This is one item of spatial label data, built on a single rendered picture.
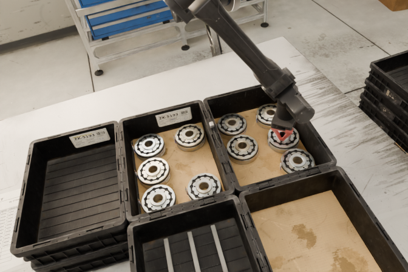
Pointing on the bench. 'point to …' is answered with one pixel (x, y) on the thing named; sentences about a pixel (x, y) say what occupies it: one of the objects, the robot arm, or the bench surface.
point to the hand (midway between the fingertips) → (283, 133)
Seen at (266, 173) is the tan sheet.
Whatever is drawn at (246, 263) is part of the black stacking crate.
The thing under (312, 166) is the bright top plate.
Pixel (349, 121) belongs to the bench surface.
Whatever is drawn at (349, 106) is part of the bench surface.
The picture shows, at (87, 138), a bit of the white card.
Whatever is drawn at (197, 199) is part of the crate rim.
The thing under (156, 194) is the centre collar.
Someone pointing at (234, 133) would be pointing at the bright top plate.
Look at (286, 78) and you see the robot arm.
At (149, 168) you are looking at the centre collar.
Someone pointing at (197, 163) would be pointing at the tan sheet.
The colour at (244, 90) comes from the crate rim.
